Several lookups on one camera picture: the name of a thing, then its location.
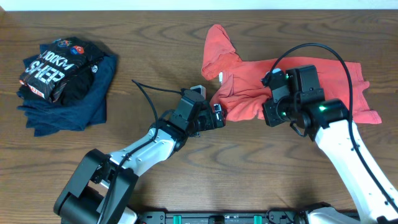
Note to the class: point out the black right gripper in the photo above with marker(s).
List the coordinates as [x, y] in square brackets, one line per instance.
[272, 119]

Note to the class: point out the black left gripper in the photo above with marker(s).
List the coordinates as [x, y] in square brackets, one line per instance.
[208, 116]

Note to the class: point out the orange red t-shirt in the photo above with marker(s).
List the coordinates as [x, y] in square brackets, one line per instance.
[241, 92]

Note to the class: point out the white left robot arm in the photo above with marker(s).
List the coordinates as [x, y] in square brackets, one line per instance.
[101, 186]

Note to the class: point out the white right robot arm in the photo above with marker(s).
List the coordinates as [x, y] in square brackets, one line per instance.
[326, 123]

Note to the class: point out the folded black printed shirt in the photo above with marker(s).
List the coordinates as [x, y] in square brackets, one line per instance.
[62, 73]

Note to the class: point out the folded navy blue shirt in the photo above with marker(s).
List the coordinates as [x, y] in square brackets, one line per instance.
[48, 118]

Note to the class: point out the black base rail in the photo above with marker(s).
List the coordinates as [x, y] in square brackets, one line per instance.
[277, 216]

